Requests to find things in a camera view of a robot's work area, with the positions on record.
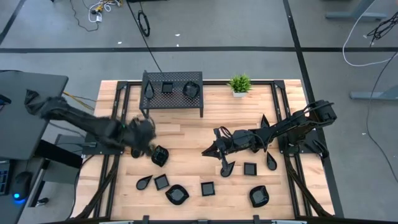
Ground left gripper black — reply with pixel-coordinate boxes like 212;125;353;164
123;116;157;156

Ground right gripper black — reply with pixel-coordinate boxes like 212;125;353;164
201;128;265;170

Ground black leaf-shaped mini plate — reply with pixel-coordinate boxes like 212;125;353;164
150;144;170;168
249;185;270;208
182;80;201;100
165;184;190;206

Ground black perforated metal rack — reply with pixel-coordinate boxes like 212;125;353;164
139;70;205;119

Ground green plant in white pot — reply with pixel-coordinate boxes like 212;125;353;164
227;73;253;99

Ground black desk crossbar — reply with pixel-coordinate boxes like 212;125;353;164
33;139;84;170

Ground grey desk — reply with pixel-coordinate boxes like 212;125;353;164
0;70;69;161

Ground black folded triangular object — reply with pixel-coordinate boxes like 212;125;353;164
24;89;40;105
25;101;47;115

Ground black computer mouse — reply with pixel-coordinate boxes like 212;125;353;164
12;170;33;202

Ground dark keyboard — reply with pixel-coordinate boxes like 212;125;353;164
0;160;11;196

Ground dark grey side table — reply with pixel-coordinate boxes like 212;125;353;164
0;157;47;224

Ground grey desk foot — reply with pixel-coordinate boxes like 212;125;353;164
325;0;388;22
350;84;398;101

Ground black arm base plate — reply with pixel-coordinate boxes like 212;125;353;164
277;129;325;156
81;131;127;156

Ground yellow cable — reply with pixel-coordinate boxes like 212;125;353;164
63;91;96;110

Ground black coiled cable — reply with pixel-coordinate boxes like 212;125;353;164
126;0;163;74

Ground thin black floor cable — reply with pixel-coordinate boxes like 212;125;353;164
68;0;100;33

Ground white power strip cables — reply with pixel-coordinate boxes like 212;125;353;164
88;0;123;23

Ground long black floor cable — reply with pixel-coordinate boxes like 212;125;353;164
365;51;398;184

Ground long white cable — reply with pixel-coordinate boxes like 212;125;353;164
342;0;398;67

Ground black cable bundle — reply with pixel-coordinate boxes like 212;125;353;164
366;11;398;47

